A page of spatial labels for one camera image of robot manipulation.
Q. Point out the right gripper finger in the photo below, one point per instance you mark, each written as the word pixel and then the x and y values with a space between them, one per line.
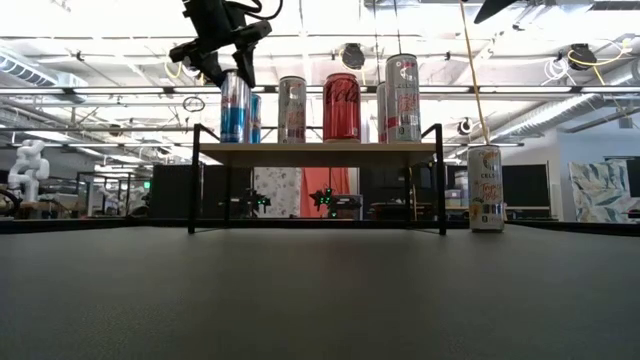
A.
pixel 492 7

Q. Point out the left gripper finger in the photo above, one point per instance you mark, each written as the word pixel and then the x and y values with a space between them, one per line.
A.
pixel 247 50
pixel 205 60

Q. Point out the blue silver Red Bull can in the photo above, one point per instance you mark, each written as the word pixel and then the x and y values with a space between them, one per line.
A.
pixel 255 120
pixel 234 115

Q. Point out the white Celsius can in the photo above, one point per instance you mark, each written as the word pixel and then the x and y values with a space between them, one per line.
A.
pixel 292 115
pixel 404 110
pixel 485 200

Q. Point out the red Coke Zero can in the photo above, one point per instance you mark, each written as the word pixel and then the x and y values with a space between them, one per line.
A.
pixel 342 115

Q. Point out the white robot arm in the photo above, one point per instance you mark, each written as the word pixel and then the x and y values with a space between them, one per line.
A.
pixel 107 195
pixel 30 167

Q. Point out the black round lamp fixture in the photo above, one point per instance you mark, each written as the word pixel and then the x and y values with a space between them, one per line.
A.
pixel 582 55
pixel 353 56

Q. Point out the small round black lamp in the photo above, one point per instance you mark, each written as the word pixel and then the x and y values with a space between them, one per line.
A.
pixel 465 126

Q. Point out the black partition panel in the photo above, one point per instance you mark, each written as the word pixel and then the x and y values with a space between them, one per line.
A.
pixel 175 190
pixel 385 185

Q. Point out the white patterned panel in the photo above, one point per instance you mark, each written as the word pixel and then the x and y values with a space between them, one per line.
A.
pixel 280 190

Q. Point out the red panel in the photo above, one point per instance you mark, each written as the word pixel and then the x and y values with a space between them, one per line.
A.
pixel 320 177

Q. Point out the small robot with green lights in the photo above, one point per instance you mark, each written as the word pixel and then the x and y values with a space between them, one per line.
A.
pixel 252 202
pixel 325 199

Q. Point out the grey cylinder container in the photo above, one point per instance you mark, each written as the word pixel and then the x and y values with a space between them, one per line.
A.
pixel 461 182

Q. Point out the light storage box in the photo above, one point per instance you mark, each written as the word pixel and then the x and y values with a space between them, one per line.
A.
pixel 451 197

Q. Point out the colourful abstract painting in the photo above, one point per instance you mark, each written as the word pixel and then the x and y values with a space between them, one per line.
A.
pixel 600 190

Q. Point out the black monitor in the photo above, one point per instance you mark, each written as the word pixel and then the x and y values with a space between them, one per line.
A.
pixel 635 177

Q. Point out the black table mat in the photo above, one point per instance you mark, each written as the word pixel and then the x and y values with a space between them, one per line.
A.
pixel 200 310

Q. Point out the wooden shelf with black frame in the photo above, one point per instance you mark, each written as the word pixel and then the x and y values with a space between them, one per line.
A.
pixel 320 155

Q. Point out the silver ventilation duct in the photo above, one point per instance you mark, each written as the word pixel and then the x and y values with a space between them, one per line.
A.
pixel 30 75

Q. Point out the black wall screen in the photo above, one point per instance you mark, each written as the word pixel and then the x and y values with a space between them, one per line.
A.
pixel 525 185

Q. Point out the black aluminium table frame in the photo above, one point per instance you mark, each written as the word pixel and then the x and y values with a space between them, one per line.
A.
pixel 60 224

